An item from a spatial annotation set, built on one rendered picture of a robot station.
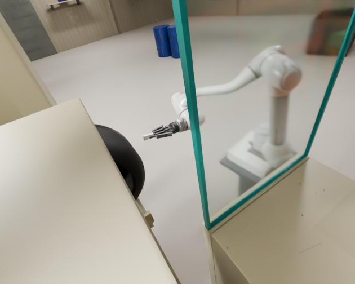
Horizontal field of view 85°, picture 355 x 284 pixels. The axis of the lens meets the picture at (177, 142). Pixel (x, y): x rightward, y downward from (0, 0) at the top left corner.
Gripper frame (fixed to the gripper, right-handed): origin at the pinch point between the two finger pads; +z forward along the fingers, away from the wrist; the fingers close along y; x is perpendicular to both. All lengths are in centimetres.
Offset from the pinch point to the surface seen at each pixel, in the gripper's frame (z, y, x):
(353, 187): -42, 86, -10
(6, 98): 46, 40, -50
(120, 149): 20.5, 15.0, -8.8
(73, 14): -140, -1221, -38
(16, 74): 42, 40, -54
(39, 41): 55, -1186, 66
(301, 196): -26, 78, -7
